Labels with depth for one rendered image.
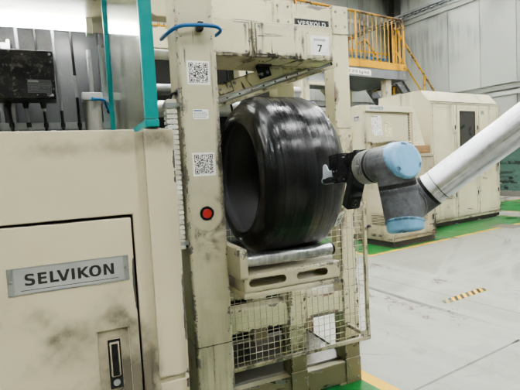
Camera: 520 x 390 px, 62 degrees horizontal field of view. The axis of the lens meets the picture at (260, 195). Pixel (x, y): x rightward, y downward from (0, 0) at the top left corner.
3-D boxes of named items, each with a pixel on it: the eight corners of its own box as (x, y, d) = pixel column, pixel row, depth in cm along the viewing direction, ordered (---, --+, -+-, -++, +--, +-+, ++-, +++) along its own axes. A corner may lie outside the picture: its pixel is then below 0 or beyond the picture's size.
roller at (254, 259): (238, 251, 142) (237, 263, 144) (243, 259, 138) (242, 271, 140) (330, 239, 156) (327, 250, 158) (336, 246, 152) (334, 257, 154)
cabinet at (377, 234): (395, 248, 580) (392, 155, 571) (363, 243, 629) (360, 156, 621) (438, 239, 628) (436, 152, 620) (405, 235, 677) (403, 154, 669)
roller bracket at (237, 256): (241, 282, 135) (238, 250, 134) (204, 258, 171) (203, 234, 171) (251, 279, 136) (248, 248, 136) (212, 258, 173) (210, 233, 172)
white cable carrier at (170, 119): (176, 250, 139) (165, 98, 136) (172, 248, 144) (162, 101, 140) (189, 248, 141) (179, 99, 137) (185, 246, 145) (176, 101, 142)
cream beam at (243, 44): (197, 54, 164) (195, 14, 163) (182, 69, 187) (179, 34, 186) (334, 61, 188) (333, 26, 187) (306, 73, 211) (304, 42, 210)
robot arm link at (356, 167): (391, 181, 114) (360, 184, 110) (378, 183, 118) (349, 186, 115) (387, 148, 114) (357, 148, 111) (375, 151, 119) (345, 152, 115)
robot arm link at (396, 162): (398, 184, 99) (389, 141, 99) (364, 189, 111) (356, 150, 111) (429, 177, 103) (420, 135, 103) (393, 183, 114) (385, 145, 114)
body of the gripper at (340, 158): (347, 155, 129) (373, 148, 118) (350, 184, 129) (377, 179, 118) (326, 156, 126) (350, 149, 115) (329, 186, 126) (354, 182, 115)
